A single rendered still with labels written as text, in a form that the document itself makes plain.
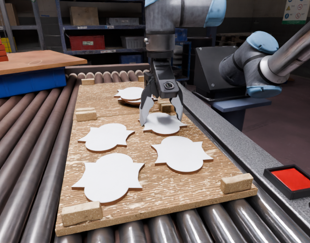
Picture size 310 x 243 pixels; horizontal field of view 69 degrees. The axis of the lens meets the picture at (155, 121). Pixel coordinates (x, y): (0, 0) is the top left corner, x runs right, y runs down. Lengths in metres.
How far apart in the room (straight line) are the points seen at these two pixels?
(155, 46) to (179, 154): 0.27
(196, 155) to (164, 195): 0.13
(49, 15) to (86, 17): 0.88
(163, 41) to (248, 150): 0.35
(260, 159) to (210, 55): 0.67
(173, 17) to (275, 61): 0.42
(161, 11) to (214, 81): 0.56
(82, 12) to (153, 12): 4.33
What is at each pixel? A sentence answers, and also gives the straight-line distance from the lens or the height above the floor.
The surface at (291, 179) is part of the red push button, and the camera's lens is 0.54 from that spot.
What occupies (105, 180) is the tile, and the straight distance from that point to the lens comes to 0.44.
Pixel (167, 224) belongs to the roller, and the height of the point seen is 0.92.
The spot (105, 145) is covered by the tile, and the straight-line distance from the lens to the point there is 0.55.
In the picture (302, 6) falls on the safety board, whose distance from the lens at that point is 6.34.
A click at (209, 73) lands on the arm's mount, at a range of 1.08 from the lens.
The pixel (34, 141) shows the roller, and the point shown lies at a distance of 0.72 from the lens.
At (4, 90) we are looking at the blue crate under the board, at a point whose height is 0.95.
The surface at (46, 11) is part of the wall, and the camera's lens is 5.48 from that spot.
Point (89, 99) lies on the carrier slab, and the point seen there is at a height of 0.94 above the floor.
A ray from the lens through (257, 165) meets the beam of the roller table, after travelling 0.57.
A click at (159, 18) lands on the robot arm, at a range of 0.58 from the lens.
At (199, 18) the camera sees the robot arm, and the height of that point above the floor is 1.22.
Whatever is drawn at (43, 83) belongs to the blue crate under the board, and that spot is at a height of 0.96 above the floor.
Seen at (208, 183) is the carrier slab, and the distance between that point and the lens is 0.45.
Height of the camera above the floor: 1.22
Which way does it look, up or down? 25 degrees down
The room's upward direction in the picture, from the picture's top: straight up
